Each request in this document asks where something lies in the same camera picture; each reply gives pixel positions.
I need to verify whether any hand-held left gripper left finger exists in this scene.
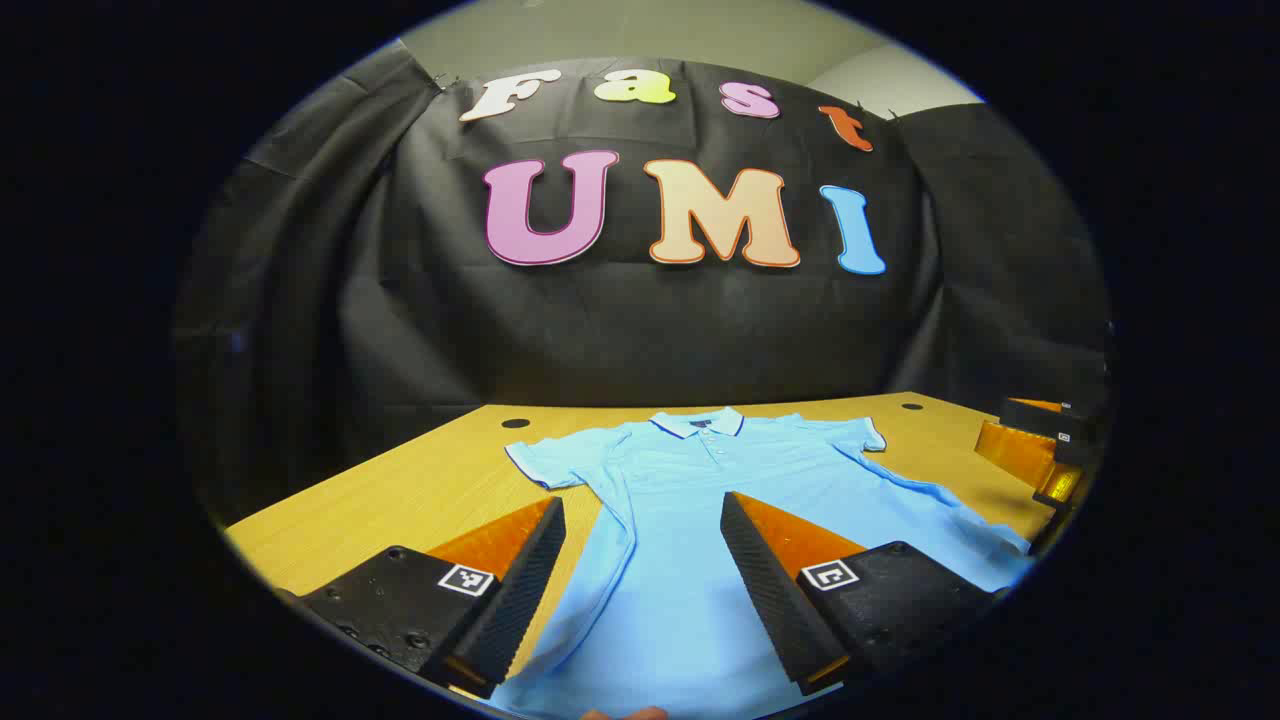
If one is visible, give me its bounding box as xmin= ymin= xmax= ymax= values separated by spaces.
xmin=275 ymin=497 xmax=567 ymax=699

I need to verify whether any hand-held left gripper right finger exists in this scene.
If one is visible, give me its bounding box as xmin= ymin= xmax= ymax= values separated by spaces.
xmin=720 ymin=491 xmax=1001 ymax=697

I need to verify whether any light blue T-shirt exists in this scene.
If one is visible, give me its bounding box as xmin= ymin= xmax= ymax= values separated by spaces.
xmin=490 ymin=406 xmax=1036 ymax=720

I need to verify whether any black backdrop cloth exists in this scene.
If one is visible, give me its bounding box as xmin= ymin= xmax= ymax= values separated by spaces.
xmin=172 ymin=40 xmax=1116 ymax=526

